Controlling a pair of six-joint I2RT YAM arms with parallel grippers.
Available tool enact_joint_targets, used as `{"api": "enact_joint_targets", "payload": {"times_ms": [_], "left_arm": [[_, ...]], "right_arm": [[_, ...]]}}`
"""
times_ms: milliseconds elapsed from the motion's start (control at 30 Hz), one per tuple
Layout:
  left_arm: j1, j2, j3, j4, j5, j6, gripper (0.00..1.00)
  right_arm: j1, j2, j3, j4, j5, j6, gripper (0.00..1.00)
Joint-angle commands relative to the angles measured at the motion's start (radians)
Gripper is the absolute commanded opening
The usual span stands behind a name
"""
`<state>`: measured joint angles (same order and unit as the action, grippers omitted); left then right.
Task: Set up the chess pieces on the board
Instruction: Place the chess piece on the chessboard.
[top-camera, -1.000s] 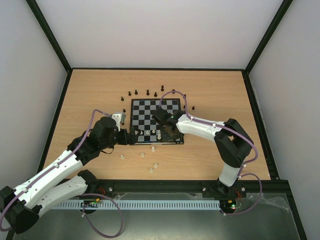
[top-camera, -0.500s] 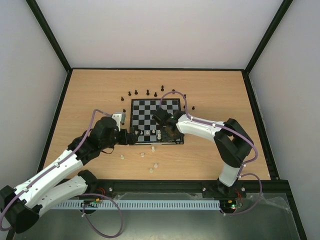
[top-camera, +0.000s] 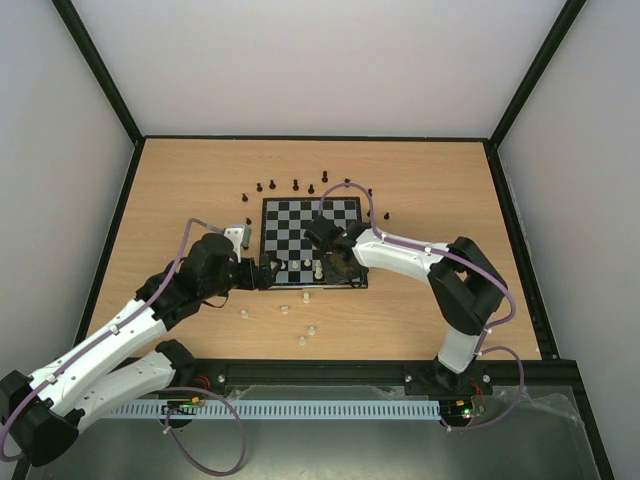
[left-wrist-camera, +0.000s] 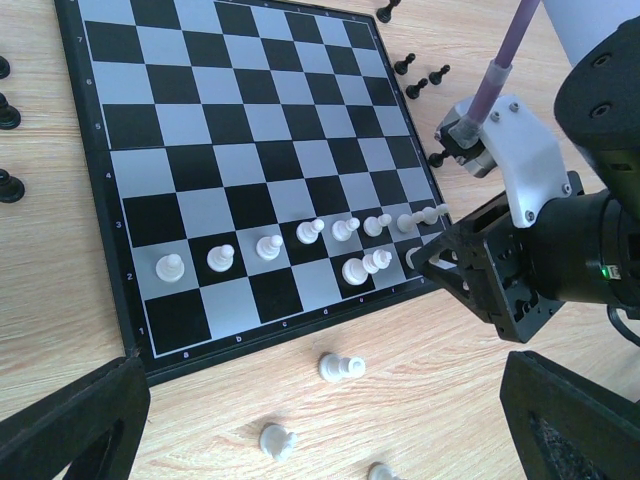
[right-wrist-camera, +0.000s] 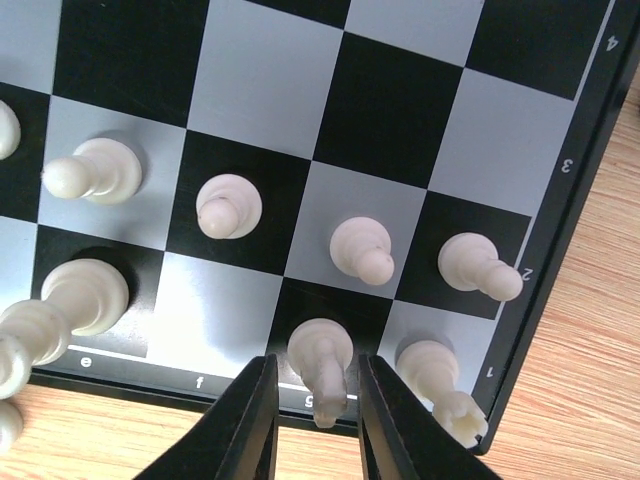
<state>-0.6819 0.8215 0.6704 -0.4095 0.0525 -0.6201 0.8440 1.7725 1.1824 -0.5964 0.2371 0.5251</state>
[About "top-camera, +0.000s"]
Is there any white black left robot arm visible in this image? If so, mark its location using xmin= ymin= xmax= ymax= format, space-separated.
xmin=1 ymin=228 xmax=282 ymax=467

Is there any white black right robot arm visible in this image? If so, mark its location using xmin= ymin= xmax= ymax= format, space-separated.
xmin=304 ymin=215 xmax=508 ymax=392

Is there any black white chessboard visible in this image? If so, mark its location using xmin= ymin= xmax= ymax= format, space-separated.
xmin=260 ymin=197 xmax=368 ymax=289

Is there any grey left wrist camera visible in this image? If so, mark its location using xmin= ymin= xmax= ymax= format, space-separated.
xmin=223 ymin=224 xmax=252 ymax=261

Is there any white slotted cable duct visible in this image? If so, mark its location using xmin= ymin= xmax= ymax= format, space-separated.
xmin=106 ymin=399 xmax=441 ymax=421

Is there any black front frame rail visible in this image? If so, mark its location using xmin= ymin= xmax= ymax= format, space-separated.
xmin=156 ymin=356 xmax=584 ymax=399

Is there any black rear left frame post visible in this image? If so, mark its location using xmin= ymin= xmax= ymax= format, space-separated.
xmin=51 ymin=0 xmax=143 ymax=146

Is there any black frame post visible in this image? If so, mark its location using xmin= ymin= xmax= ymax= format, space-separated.
xmin=51 ymin=0 xmax=143 ymax=146
xmin=489 ymin=0 xmax=587 ymax=150

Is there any black rear right frame post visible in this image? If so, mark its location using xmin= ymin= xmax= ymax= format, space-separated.
xmin=489 ymin=0 xmax=587 ymax=150

